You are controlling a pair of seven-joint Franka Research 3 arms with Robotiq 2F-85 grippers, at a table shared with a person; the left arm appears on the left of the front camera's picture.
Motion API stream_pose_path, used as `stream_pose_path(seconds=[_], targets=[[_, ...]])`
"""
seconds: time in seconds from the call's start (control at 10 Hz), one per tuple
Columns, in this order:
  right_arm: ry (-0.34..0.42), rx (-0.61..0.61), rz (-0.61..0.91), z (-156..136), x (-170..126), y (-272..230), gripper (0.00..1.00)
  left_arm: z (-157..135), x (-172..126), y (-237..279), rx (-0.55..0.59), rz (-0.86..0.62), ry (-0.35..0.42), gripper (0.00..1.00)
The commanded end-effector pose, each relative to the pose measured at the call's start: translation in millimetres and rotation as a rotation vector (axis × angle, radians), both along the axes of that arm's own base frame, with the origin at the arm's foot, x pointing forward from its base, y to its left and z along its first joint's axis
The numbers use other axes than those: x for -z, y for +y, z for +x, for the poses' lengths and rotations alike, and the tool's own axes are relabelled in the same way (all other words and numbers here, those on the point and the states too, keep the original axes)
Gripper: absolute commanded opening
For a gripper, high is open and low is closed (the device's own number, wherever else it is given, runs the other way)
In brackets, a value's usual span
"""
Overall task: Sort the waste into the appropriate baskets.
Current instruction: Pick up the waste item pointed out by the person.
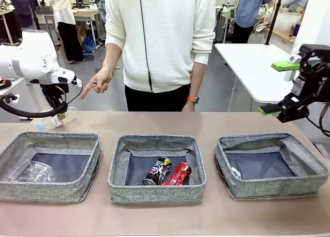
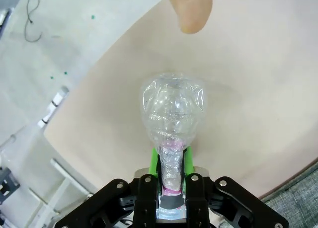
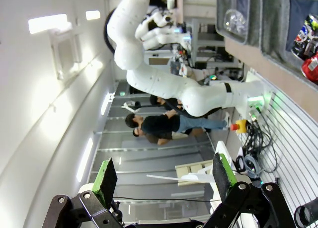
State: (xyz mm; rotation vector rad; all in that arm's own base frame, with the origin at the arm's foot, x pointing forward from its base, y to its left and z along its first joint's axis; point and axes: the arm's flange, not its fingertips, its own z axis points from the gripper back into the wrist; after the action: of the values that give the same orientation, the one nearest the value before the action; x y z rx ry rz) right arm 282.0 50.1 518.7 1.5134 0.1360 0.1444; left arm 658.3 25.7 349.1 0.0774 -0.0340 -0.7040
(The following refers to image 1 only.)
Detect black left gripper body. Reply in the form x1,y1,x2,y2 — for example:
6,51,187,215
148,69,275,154
40,83,70,109

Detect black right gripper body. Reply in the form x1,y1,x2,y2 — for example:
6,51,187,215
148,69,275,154
292,43,330,104

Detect clear bottle with pink label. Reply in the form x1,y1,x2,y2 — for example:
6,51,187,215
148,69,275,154
36,106,79,131

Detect white paper ball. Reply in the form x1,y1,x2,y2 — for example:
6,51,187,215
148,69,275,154
229,166,242,180

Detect crushed black drink can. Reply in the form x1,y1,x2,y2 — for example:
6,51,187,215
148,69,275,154
143,156,173,185

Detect crushed red drink can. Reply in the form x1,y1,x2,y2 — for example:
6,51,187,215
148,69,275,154
161,162,193,186

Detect person's right forearm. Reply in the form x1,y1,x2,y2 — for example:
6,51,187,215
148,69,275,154
102,42,123,75

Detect person's left forearm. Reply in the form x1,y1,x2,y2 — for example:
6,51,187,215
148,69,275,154
189,60,207,98

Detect person's right hand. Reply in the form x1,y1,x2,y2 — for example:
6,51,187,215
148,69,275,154
80,67,114,100

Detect person's left hand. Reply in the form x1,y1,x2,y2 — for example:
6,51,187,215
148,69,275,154
181,101,196,113

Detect large white table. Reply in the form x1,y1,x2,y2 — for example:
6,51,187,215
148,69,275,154
214,42,305,112

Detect small white side table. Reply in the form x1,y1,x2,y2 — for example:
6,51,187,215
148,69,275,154
0,77,26,96

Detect black stand pole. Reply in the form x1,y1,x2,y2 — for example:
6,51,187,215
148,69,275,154
265,0,285,45

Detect blue plastic bag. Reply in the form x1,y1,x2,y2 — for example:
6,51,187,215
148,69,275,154
82,35,97,54

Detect bystander in blue shirt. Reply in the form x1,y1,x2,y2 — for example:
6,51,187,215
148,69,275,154
233,0,271,44

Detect bystander in white top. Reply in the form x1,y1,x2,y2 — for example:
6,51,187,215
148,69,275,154
49,0,86,64

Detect black tripod pole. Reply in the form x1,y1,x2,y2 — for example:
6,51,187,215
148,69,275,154
30,3,42,31

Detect grey fabric basket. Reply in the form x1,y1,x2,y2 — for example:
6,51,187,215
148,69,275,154
213,132,330,201
0,131,104,203
107,134,207,206

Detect bystander in dark clothes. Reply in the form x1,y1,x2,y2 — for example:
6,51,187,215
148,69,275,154
9,0,41,31

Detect black trousers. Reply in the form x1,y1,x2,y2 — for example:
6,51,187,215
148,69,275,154
124,83,192,112

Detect white knit sweater torso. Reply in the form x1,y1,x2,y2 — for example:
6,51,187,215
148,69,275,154
104,0,216,93

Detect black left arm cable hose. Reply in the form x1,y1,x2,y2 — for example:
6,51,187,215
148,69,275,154
0,78,84,119

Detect thin black cord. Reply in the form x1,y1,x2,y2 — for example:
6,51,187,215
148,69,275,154
139,0,154,93

